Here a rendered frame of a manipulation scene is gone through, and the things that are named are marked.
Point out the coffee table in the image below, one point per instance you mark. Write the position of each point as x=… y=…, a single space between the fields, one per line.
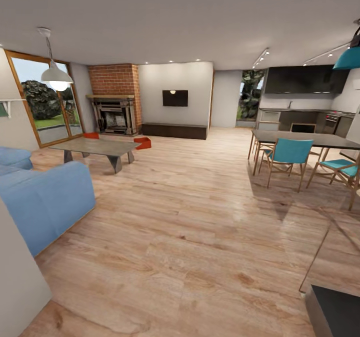
x=111 y=148

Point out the straight chair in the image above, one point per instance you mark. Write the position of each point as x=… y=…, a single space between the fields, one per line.
x=268 y=126
x=303 y=127
x=288 y=152
x=345 y=169

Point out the room light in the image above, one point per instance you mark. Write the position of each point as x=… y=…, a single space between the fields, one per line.
x=350 y=59
x=53 y=73

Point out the stairs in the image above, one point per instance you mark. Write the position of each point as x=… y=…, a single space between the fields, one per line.
x=331 y=287

